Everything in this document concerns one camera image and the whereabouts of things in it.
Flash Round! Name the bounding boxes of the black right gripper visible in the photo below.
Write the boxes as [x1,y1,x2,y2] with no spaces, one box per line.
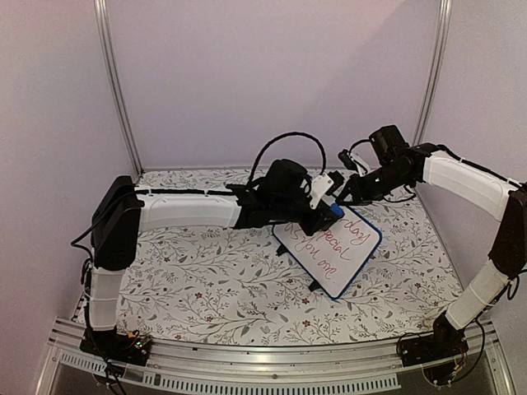
[334,163,411,207]

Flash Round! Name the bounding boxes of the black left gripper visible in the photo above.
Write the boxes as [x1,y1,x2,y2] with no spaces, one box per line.
[273,189,339,238]

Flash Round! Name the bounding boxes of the blue whiteboard eraser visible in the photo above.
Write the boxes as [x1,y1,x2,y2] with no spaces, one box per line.
[330,203,344,218]

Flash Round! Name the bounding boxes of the small blue-framed whiteboard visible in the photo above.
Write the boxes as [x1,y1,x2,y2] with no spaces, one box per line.
[272,208,383,300]

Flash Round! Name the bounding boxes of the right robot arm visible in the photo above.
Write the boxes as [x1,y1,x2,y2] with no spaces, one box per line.
[337,125,526,359]

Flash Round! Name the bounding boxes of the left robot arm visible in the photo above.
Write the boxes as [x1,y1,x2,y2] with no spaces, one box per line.
[84,159,343,357]

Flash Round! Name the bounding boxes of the floral patterned table mat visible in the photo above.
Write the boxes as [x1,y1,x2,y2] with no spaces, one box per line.
[110,190,462,346]

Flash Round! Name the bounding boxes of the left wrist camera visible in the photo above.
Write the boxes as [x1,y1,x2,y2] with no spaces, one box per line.
[309,170,344,209]

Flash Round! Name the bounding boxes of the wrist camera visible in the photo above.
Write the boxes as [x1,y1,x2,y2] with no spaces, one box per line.
[338,149,370,176]
[309,170,344,209]

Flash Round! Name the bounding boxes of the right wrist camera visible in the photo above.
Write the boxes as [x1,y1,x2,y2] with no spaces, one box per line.
[338,149,370,176]

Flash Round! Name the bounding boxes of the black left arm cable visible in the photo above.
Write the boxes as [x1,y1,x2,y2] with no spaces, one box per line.
[248,131,327,184]

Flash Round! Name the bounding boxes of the wire whiteboard stand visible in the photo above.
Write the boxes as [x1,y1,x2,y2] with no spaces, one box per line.
[275,244,321,292]

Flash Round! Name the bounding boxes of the front aluminium rail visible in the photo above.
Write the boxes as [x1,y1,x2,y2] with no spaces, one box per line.
[35,318,520,394]

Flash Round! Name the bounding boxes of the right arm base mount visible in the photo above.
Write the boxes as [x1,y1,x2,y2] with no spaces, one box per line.
[396,314,469,367]

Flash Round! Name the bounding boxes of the right aluminium frame post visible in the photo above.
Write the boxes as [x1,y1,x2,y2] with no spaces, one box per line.
[413,0,452,145]

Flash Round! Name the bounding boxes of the aluminium frame post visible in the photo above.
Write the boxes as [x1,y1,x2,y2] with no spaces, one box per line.
[413,0,452,145]
[93,0,144,176]

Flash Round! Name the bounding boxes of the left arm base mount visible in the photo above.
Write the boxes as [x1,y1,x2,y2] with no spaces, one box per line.
[80,324,153,366]

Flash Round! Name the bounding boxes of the left aluminium frame post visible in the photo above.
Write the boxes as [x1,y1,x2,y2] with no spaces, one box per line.
[93,0,144,176]

